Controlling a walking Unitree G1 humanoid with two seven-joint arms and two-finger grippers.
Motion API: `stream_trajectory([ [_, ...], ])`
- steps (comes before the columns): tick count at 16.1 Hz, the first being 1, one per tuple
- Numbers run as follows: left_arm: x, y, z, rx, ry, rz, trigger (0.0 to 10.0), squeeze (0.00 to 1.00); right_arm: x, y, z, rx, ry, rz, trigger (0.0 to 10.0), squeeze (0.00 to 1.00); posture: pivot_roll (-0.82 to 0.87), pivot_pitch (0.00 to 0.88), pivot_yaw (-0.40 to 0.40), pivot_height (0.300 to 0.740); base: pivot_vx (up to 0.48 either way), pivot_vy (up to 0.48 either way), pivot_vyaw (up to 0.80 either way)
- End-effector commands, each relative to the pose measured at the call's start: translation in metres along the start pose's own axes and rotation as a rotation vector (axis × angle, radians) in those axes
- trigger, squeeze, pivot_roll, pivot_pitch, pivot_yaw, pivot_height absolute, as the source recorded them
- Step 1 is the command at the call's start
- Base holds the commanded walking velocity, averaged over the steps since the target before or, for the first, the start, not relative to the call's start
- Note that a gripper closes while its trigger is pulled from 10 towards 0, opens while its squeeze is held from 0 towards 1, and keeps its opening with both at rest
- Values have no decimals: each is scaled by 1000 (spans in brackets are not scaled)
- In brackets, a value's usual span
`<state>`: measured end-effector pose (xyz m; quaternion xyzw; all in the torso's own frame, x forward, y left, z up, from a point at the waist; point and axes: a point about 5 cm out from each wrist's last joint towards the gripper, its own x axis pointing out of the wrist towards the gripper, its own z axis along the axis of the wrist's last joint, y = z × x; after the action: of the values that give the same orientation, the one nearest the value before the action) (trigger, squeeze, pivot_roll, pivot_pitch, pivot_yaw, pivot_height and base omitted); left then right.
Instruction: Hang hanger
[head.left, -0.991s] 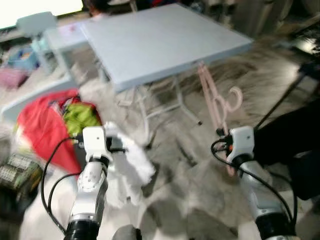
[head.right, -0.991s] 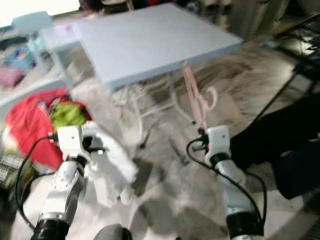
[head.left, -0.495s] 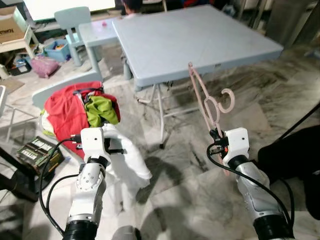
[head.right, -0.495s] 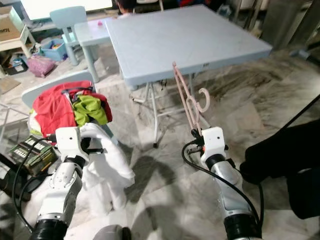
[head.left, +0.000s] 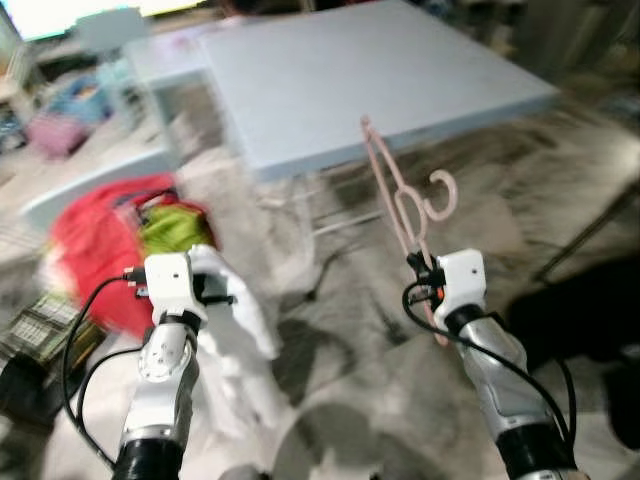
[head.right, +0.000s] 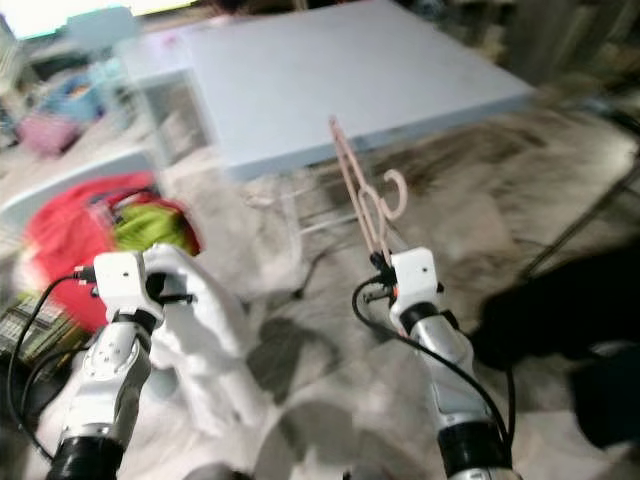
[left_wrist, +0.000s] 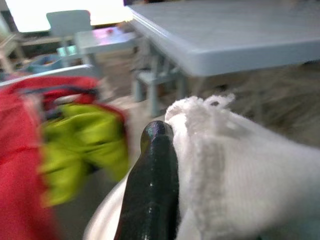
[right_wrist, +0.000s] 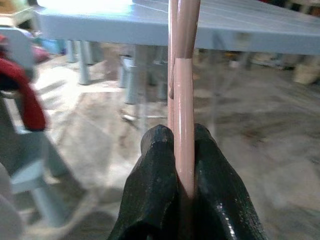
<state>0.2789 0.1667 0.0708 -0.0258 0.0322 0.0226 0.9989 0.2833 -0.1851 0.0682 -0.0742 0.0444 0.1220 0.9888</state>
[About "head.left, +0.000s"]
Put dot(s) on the large light blue table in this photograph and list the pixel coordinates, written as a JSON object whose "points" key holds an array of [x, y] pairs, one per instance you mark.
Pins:
{"points": [[370, 80]]}

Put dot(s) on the red garment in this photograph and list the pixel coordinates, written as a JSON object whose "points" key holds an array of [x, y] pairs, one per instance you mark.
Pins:
{"points": [[90, 250]]}

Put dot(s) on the bright screen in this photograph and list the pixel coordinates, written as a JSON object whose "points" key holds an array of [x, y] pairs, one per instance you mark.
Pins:
{"points": [[60, 12]]}

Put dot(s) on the white shirt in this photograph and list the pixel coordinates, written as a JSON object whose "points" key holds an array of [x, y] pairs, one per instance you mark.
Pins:
{"points": [[240, 340]]}

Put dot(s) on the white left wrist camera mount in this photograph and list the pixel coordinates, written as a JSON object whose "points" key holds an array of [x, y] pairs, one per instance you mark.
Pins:
{"points": [[168, 285]]}

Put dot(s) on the blue toy box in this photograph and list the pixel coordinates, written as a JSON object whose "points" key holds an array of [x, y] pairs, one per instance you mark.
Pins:
{"points": [[80, 100]]}

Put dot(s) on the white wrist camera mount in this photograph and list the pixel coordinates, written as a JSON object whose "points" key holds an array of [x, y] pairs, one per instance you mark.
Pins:
{"points": [[462, 282], [168, 285]]}

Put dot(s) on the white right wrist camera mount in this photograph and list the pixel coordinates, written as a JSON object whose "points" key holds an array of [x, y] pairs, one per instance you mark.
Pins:
{"points": [[462, 282]]}

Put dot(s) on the green printed carton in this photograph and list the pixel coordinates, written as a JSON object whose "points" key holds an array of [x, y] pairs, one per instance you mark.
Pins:
{"points": [[45, 330]]}

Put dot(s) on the lime green garment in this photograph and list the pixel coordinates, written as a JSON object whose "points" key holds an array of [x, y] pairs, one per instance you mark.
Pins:
{"points": [[175, 230]]}

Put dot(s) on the small light blue table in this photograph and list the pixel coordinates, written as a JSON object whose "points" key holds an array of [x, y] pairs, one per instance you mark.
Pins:
{"points": [[170, 60]]}

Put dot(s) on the pink bag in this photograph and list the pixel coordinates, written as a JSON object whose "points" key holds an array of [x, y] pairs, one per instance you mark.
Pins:
{"points": [[55, 135]]}

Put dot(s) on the small light blue kids chair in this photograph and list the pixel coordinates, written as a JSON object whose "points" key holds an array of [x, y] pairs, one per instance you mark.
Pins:
{"points": [[110, 30]]}

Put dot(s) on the pink plastic clothes hanger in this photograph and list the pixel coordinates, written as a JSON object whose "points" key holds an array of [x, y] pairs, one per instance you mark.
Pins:
{"points": [[386, 170]]}

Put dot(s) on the light blue plastic chair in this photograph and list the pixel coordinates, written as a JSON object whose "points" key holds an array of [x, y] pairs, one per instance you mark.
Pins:
{"points": [[90, 185]]}

